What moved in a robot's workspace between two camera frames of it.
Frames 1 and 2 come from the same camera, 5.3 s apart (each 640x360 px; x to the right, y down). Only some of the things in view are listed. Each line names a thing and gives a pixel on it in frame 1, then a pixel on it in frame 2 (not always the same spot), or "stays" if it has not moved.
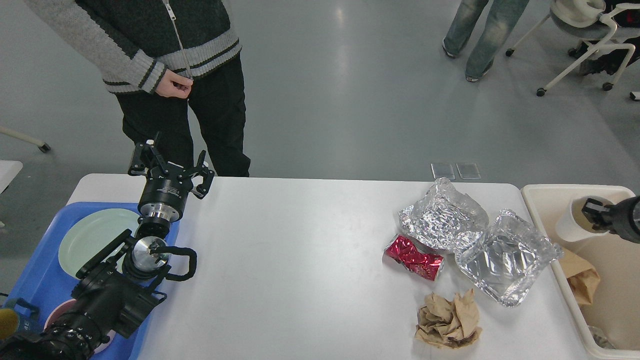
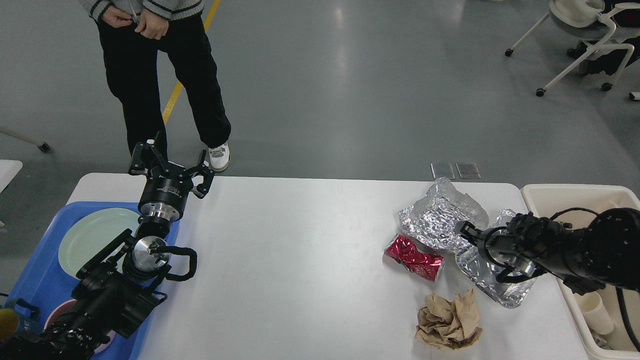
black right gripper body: x=623 y=220 to x=500 y=249
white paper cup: x=573 y=225 to x=596 y=313
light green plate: x=90 y=233 stays
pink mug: x=63 y=307 stays
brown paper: x=441 y=323 stays
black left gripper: x=164 y=195 stays
